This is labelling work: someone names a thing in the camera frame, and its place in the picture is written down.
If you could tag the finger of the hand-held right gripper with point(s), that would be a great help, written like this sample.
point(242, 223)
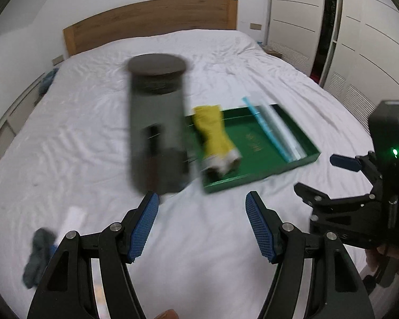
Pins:
point(344, 161)
point(319, 199)

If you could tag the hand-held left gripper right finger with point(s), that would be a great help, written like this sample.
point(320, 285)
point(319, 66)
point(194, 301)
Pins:
point(261, 226)

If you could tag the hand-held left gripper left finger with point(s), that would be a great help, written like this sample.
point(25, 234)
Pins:
point(143, 226)

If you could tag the white knit cloth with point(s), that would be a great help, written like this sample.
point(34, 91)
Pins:
point(71, 221)

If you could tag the green tray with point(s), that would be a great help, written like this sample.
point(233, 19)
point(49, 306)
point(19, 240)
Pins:
point(252, 146)

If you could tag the person's right hand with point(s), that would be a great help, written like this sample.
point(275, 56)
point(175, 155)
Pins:
point(372, 261)

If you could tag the person's left hand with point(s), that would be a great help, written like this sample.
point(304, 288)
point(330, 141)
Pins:
point(168, 315)

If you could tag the clear zip bag blue strip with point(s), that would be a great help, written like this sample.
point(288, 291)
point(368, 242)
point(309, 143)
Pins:
point(276, 133)

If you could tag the white wardrobe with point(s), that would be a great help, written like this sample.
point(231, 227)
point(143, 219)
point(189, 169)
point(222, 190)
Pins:
point(365, 40)

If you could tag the yellow towel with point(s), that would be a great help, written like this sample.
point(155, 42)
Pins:
point(212, 129)

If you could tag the dark grey towel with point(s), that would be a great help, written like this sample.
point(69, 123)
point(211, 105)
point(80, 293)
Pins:
point(38, 256)

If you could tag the white bed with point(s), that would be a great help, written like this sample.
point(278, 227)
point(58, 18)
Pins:
point(103, 123)

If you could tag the grey translucent cylinder container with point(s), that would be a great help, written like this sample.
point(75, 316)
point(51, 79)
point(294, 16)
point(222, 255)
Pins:
point(156, 106)

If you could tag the dark hanging clothes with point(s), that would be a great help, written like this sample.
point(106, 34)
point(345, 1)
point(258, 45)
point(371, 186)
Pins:
point(329, 23)

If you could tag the grey low cabinet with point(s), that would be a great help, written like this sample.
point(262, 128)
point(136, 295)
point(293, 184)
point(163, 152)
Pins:
point(10, 119)

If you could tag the blue cloth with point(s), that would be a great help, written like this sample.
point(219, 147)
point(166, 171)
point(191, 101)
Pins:
point(48, 81)

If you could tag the wooden headboard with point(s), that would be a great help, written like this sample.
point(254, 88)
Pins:
point(146, 20)

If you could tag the wall outlet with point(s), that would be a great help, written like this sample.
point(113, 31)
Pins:
point(256, 26)
point(57, 59)

